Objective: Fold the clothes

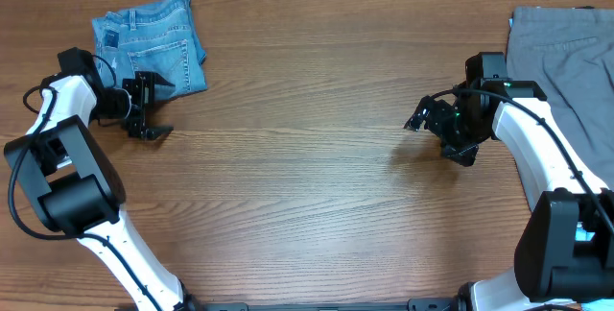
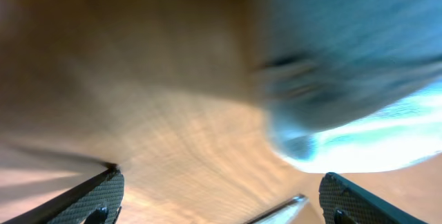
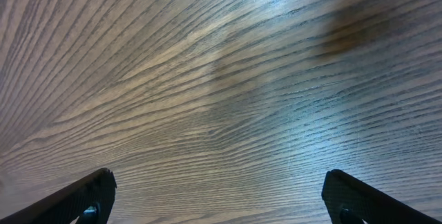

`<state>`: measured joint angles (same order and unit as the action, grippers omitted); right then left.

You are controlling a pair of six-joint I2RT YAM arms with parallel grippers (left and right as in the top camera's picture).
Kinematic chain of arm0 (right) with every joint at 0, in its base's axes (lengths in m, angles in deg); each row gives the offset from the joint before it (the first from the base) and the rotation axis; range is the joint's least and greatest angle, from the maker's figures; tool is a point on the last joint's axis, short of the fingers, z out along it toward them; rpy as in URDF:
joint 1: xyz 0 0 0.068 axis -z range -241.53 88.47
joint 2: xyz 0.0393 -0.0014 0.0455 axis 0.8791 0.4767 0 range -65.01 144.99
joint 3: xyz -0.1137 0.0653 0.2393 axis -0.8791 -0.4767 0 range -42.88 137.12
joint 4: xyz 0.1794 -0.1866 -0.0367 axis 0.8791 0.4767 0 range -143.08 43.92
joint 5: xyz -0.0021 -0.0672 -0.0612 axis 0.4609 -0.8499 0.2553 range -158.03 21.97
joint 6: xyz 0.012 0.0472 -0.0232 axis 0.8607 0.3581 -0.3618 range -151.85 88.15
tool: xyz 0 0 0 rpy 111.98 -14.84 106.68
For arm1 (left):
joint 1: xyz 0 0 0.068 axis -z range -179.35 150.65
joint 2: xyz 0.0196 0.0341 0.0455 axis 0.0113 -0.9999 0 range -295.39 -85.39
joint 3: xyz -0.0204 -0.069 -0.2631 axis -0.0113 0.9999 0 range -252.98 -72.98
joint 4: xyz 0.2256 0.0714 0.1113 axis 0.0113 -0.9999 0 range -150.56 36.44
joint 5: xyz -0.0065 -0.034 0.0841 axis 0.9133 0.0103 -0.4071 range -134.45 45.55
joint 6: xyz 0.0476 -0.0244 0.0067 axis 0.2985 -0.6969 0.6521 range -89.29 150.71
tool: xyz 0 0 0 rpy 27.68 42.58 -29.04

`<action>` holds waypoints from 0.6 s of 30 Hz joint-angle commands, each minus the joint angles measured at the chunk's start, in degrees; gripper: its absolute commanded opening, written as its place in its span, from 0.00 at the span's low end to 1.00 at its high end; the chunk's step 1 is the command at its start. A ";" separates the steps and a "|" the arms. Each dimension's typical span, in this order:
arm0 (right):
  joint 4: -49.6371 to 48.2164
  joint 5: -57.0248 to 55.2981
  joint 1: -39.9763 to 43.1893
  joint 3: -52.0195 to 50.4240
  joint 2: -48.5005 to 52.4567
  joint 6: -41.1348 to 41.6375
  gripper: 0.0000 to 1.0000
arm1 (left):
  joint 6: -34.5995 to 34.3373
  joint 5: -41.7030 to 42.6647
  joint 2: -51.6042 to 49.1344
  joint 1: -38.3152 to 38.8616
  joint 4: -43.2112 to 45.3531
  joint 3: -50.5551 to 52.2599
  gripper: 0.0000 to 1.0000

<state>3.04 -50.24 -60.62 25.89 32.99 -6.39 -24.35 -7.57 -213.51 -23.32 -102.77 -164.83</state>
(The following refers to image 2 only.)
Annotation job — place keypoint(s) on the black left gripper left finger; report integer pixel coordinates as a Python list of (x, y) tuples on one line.
[(95, 201)]

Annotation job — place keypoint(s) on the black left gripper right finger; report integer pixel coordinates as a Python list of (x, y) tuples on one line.
[(344, 202)]

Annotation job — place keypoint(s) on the blue denim jeans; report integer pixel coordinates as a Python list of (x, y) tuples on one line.
[(353, 86)]

